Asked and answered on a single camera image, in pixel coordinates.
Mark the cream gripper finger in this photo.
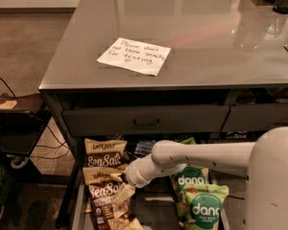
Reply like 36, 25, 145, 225
111, 183, 135, 204

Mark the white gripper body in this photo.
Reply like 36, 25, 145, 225
126, 154, 164, 188

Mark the brown sea salt chip bag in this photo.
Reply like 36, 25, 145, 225
84, 139, 129, 168
83, 167, 144, 230

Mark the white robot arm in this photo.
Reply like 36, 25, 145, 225
126, 126, 288, 230

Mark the blue snack bag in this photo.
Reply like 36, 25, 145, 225
134, 140, 156, 156

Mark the open middle grey drawer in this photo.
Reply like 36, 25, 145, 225
71, 134, 231, 230

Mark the middle green dang chip bag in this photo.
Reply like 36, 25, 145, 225
170, 165, 208, 198

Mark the green dang chip bag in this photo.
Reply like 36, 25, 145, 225
170, 165, 208, 198
180, 137, 196, 145
177, 184, 229, 230

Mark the rear green dang chip bag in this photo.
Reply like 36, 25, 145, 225
180, 137, 196, 145

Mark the front green dang chip bag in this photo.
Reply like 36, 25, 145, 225
177, 184, 229, 230

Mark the top left grey drawer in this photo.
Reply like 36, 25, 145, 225
62, 105, 229, 136

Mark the top right grey drawer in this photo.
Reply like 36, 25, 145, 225
223, 103, 288, 132

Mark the white handwritten paper note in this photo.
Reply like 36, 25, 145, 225
97, 37, 171, 76

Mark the black side cart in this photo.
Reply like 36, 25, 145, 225
0, 93, 51, 157

